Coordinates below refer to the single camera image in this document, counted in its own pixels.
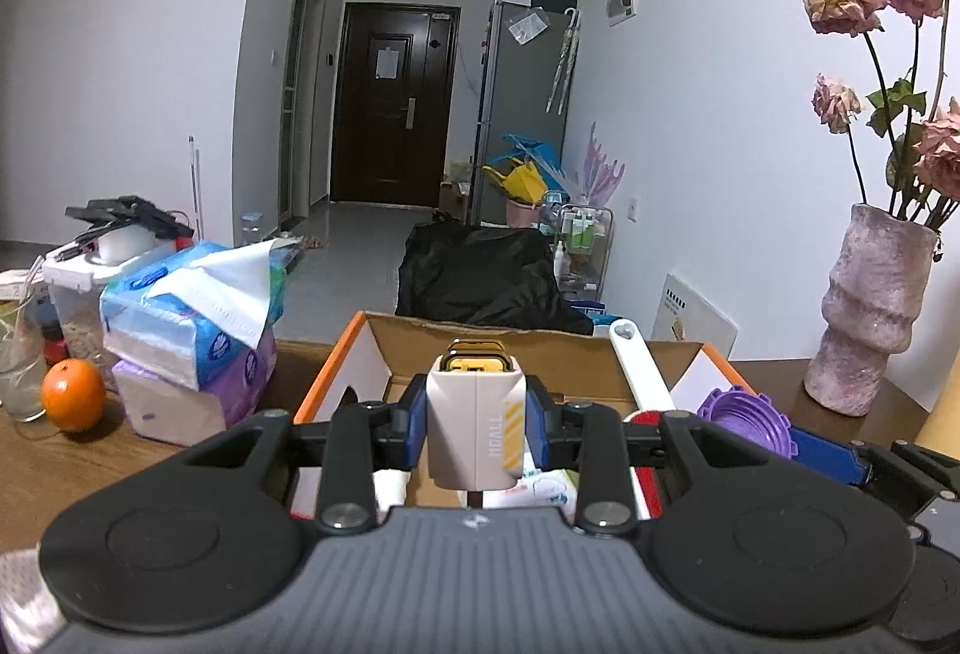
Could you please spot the clear glass cup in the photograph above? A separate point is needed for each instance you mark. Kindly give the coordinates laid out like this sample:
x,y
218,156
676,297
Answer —
x,y
21,376

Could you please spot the white flat board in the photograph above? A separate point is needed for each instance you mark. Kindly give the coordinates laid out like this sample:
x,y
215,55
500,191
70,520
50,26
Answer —
x,y
697,316

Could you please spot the pink ceramic vase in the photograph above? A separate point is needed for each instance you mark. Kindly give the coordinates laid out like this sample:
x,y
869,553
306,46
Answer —
x,y
874,309

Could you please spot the grey side door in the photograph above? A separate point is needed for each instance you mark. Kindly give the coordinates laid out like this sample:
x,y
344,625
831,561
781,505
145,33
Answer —
x,y
300,99

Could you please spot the clear lidded food container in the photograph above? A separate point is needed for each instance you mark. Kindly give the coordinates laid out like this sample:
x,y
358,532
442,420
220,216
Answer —
x,y
75,294

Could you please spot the red white lint brush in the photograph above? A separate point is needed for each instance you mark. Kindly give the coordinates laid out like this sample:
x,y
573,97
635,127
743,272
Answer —
x,y
637,361

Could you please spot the white yellow small case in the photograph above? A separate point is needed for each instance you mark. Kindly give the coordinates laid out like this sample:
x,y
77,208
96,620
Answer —
x,y
472,429

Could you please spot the grey refrigerator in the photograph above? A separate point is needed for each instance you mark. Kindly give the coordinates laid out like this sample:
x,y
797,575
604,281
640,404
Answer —
x,y
517,99

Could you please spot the orange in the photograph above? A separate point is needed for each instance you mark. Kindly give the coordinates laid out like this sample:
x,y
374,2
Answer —
x,y
73,395

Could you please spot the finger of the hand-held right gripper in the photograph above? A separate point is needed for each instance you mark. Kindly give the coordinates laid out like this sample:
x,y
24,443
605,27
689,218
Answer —
x,y
829,455

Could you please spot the dark brown door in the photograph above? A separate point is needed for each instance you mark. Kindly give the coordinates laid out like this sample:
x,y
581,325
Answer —
x,y
390,114

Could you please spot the yellow bag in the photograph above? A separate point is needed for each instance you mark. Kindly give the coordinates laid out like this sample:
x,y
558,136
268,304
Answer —
x,y
521,180

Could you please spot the white hanging umbrella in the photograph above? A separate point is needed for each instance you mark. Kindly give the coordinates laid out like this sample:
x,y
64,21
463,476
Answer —
x,y
564,61

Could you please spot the red cardboard box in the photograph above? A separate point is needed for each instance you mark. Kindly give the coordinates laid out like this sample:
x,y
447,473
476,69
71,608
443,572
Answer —
x,y
397,354

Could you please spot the blue tissue pack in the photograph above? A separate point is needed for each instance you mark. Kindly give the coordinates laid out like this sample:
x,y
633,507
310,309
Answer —
x,y
172,324

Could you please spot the yellow thermos jug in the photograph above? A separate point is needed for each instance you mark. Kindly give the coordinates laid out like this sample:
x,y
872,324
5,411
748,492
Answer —
x,y
943,414

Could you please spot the pink bucket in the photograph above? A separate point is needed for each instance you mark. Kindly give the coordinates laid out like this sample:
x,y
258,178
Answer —
x,y
523,211

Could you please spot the purple bottle cap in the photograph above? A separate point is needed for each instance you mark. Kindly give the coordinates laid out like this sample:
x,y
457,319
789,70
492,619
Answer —
x,y
739,418

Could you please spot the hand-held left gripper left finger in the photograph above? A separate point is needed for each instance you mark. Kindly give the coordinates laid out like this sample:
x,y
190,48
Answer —
x,y
417,418

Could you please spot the blue plastic hangers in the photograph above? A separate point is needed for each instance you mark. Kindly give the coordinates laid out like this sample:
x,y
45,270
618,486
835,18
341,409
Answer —
x,y
536,148

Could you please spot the red small jar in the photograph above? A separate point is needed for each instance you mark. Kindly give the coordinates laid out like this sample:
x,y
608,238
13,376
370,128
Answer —
x,y
54,346

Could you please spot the black garbage bag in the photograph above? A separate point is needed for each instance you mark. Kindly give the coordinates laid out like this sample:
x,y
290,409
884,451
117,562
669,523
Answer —
x,y
480,279

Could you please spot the purple tissue pack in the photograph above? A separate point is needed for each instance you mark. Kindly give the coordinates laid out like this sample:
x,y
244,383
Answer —
x,y
180,410

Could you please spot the black headphones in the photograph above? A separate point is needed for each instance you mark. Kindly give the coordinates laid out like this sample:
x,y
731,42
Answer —
x,y
127,215

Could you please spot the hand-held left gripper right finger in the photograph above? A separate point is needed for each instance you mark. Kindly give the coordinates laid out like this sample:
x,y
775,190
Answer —
x,y
536,421

